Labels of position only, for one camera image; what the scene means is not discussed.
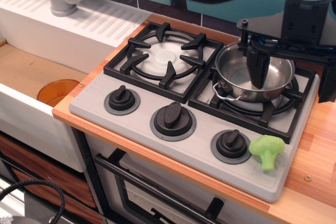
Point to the toy oven door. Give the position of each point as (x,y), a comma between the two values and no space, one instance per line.
(231,212)

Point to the black burner grate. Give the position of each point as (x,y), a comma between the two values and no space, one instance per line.
(162,62)
(284,117)

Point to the green toy broccoli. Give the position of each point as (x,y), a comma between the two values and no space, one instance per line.
(267,147)

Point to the white toy sink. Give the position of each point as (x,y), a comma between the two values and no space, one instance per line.
(38,48)

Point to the black right burner grate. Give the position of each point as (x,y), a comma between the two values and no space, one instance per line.
(284,117)

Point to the black left stove knob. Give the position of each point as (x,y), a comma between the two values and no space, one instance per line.
(122,101)

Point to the orange plastic bowl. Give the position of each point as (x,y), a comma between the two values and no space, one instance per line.
(52,93)

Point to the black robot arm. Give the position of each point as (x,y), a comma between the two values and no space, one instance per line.
(304,31)

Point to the black middle stove knob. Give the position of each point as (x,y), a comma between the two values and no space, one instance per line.
(173,122)

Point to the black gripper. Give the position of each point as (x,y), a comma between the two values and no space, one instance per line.
(302,32)

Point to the wooden drawer fronts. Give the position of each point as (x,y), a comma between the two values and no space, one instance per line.
(24,162)

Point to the grey toy stove top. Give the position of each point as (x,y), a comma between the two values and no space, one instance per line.
(194,151)

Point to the black left burner grate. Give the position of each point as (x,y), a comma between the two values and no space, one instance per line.
(162,62)

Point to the black stove knob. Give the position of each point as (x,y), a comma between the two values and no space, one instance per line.
(231,147)
(173,122)
(122,101)

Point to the black oven door handle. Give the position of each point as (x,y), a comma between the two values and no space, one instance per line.
(153,195)

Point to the black right stove knob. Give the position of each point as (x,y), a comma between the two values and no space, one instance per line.
(231,147)

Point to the steel pot with handles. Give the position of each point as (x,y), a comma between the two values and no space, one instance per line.
(240,79)

